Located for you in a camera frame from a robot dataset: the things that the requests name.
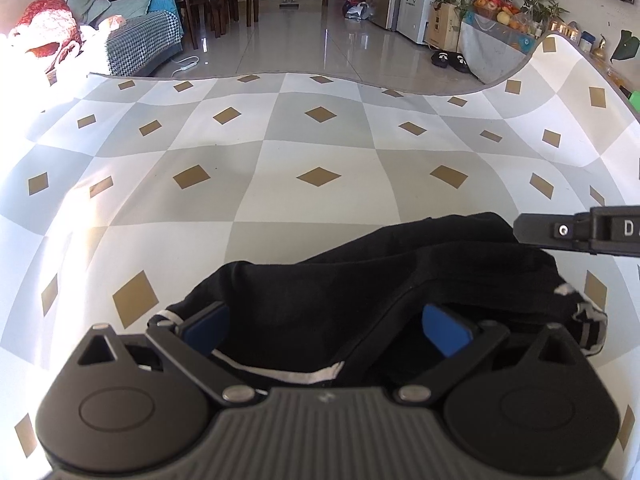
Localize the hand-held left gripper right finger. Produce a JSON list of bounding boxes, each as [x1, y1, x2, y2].
[[392, 303, 581, 406]]

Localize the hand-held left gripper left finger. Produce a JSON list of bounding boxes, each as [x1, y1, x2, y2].
[[75, 301, 268, 407]]

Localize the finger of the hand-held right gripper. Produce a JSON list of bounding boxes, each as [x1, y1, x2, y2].
[[514, 212, 591, 251]]

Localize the black white-striped t-shirt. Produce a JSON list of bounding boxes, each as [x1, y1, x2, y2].
[[147, 212, 609, 396]]

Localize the grey covered cabinet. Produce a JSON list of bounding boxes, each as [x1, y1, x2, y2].
[[459, 19, 543, 85]]

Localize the dark green object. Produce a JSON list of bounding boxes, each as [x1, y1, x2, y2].
[[610, 30, 640, 64]]

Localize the fruit basket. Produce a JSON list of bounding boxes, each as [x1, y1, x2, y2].
[[472, 0, 543, 36]]

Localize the cardboard box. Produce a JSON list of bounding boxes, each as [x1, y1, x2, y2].
[[425, 2, 463, 51]]

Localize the long-leaf potted plant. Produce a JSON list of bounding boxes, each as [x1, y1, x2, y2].
[[510, 0, 571, 36]]

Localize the white chest freezer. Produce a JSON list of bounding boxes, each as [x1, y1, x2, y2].
[[397, 0, 448, 46]]

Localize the white power strip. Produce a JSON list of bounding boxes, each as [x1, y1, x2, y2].
[[172, 56, 201, 79]]

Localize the plastic bag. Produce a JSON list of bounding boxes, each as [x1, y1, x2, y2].
[[342, 1, 376, 22]]

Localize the houndstooth covered sofa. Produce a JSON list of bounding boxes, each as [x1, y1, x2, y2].
[[105, 10, 184, 77]]

